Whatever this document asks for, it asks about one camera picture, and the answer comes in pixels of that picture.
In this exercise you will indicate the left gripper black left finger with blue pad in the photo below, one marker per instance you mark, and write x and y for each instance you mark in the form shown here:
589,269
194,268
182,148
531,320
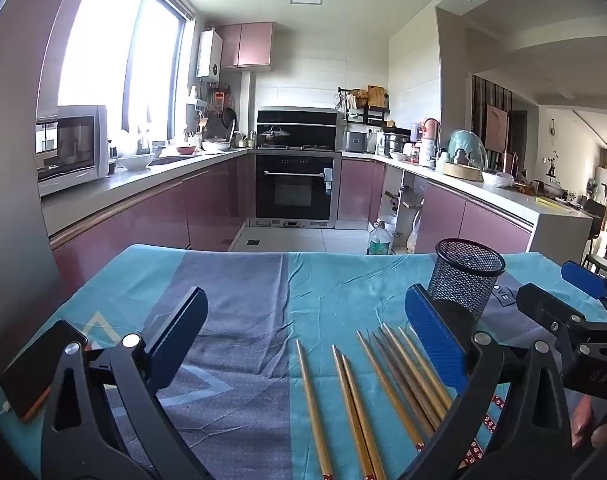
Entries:
81,439

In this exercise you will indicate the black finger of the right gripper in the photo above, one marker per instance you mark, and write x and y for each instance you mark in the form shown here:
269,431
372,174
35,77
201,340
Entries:
563,322

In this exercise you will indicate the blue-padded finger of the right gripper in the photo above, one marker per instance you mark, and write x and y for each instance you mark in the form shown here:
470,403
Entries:
583,279

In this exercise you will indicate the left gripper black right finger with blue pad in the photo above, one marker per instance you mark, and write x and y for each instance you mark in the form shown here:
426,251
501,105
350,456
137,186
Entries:
532,439

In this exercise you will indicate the bamboo chopstick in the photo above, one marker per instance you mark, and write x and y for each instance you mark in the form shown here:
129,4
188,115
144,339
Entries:
320,443
394,399
366,427
402,380
433,381
425,397
403,368
367,469

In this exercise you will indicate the person's right hand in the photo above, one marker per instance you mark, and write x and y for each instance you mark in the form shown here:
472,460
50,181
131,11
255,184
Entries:
583,428

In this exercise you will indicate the black smartphone orange case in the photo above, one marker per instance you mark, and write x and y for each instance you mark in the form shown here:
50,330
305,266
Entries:
27,381

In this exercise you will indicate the black mesh utensil cup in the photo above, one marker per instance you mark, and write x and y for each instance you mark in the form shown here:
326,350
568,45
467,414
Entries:
459,289

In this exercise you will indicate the pink lower cabinets right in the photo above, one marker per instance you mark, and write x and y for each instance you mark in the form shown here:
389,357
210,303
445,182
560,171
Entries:
444,212

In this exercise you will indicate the pink cabinets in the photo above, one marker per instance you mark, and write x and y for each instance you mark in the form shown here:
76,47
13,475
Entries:
444,212
200,203

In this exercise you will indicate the plastic oil bottle on floor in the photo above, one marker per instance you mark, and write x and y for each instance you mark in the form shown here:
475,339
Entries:
380,240

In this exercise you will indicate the teal mesh food cover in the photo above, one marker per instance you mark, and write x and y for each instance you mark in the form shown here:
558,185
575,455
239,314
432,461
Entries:
466,148

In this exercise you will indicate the teal grey patterned tablecloth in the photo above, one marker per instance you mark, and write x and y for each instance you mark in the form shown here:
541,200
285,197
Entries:
238,401

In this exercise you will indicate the pink electric kettle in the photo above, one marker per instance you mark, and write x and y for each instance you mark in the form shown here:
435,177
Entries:
430,139

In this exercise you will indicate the pink lower cabinets left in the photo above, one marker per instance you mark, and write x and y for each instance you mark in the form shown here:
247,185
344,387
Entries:
200,203

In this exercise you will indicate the white bowl on counter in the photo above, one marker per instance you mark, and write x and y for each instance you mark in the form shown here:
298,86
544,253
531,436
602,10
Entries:
135,162

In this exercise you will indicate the silver microwave oven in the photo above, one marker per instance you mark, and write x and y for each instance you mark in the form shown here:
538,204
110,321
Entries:
71,147

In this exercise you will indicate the black built-in oven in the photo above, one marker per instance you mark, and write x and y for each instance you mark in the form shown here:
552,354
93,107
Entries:
295,189

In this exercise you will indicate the black range hood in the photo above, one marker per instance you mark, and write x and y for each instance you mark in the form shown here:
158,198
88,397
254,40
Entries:
297,128

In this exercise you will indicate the white water heater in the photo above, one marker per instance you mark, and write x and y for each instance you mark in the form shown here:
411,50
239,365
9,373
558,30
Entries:
209,56

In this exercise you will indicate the black wall shelf rack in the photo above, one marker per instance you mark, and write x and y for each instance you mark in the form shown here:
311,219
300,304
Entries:
364,106

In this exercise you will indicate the pink upper wall cabinet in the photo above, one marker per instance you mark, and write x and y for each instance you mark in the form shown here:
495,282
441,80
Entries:
246,46

